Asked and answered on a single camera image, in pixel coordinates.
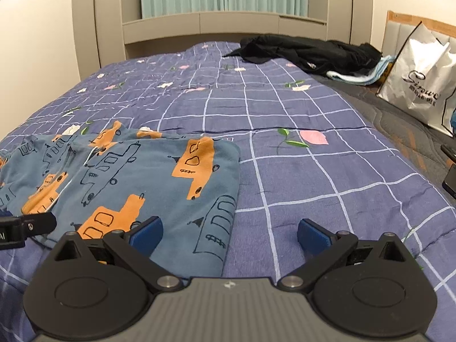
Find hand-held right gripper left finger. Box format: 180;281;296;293
46;216;184;292

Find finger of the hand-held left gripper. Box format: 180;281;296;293
19;211;58;239

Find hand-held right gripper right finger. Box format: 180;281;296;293
276;218;414;292

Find blue pants with orange cars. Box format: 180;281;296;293
0;120;241;279

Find purple checked floral blanket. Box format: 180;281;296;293
0;40;456;335

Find flat black device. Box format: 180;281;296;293
442;164;456;199

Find light blue folded cloth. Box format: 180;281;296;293
325;55;394;87

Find black jacket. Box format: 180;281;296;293
222;33;384;80

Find white shopping bag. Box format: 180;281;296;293
375;21;456;137

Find beige headboard shelf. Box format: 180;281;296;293
71;0;375;76

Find grey padded wooden headboard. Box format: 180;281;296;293
381;10;456;58

